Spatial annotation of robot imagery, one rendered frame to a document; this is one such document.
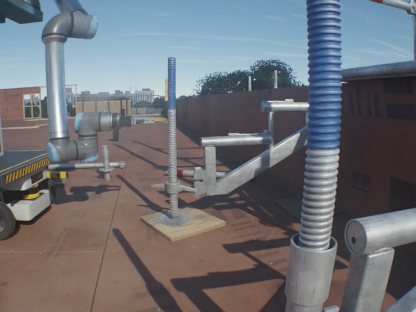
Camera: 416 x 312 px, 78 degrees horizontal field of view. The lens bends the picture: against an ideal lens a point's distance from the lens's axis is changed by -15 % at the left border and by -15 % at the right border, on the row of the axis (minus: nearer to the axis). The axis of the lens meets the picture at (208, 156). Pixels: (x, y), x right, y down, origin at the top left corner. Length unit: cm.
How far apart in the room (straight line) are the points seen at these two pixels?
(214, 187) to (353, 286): 108
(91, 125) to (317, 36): 114
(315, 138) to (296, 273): 16
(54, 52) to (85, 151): 45
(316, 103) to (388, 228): 19
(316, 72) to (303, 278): 23
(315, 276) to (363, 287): 10
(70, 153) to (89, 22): 59
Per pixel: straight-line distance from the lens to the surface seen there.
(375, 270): 44
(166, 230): 137
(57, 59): 136
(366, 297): 46
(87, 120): 135
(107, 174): 235
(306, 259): 35
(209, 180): 143
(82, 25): 144
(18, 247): 141
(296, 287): 38
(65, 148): 132
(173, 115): 136
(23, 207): 154
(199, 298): 95
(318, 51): 33
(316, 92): 32
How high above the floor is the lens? 57
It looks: 10 degrees down
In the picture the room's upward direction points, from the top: straight up
